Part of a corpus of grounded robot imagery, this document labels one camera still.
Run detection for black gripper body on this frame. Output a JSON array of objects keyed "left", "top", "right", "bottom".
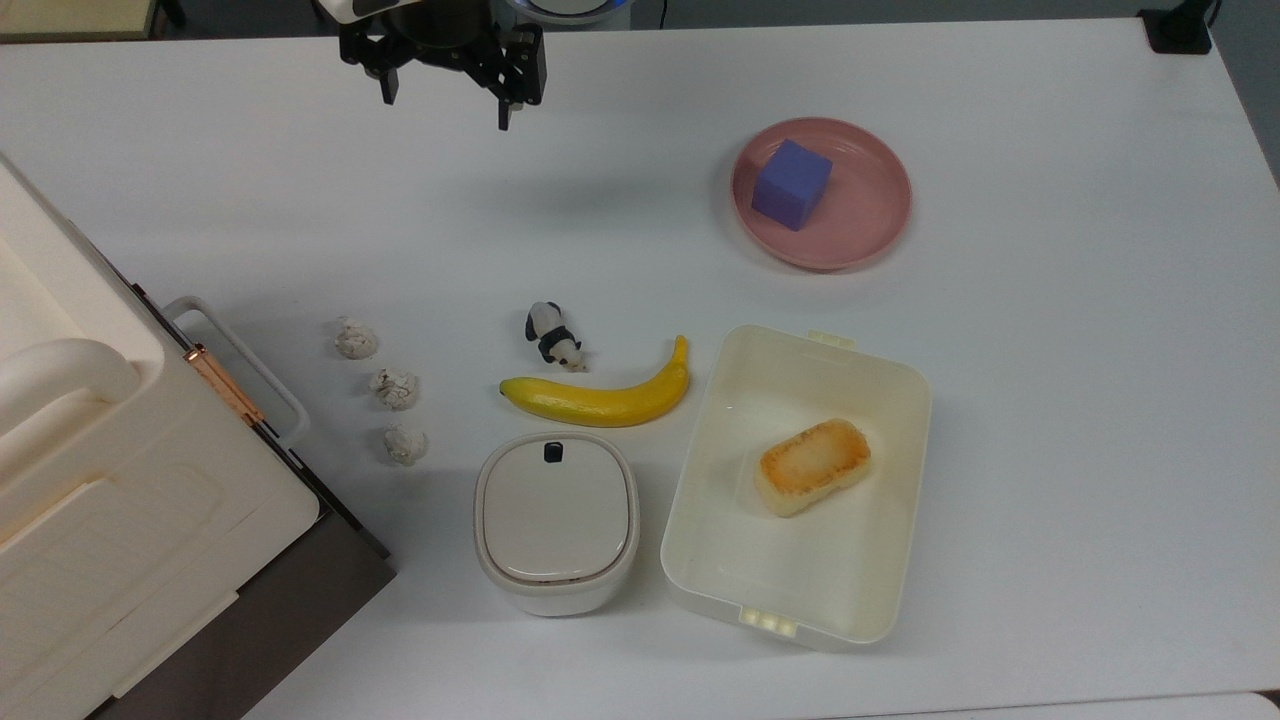
[{"left": 338, "top": 0, "right": 548, "bottom": 107}]

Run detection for brown drawer with white handle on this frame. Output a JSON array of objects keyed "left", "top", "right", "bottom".
[{"left": 128, "top": 283, "right": 396, "bottom": 573}]

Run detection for toy panda figure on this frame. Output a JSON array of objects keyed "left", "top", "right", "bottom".
[{"left": 525, "top": 301, "right": 589, "bottom": 373}]

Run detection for crumpled white paper ball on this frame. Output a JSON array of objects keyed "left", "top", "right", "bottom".
[
  {"left": 335, "top": 317, "right": 380, "bottom": 361},
  {"left": 384, "top": 424, "right": 429, "bottom": 468},
  {"left": 369, "top": 368, "right": 421, "bottom": 412}
]

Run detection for purple foam cube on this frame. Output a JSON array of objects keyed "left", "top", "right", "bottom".
[{"left": 751, "top": 138, "right": 834, "bottom": 233}]

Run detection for yellow banana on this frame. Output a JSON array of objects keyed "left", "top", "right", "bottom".
[{"left": 499, "top": 335, "right": 691, "bottom": 429}]

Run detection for light wood desk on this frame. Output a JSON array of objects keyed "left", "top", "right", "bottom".
[{"left": 0, "top": 0, "right": 166, "bottom": 43}]

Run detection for pink round plate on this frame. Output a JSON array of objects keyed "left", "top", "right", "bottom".
[{"left": 730, "top": 117, "right": 913, "bottom": 272}]

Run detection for small cream lidded trash can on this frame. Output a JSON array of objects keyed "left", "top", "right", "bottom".
[{"left": 473, "top": 430, "right": 642, "bottom": 618}]

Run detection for toasted bread piece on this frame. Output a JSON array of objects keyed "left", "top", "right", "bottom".
[{"left": 754, "top": 418, "right": 873, "bottom": 519}]

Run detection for cream plastic storage bin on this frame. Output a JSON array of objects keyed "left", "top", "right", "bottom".
[{"left": 660, "top": 323, "right": 934, "bottom": 653}]

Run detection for cream mini appliance box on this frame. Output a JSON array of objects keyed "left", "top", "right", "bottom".
[{"left": 0, "top": 155, "right": 323, "bottom": 720}]

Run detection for black table clamp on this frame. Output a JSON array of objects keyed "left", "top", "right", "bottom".
[{"left": 1138, "top": 5, "right": 1216, "bottom": 56}]

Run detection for white robot base blue ring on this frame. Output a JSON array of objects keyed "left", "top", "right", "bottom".
[{"left": 500, "top": 0, "right": 633, "bottom": 26}]

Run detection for copper handle strip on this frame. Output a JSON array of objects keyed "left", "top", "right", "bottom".
[{"left": 183, "top": 345, "right": 266, "bottom": 429}]

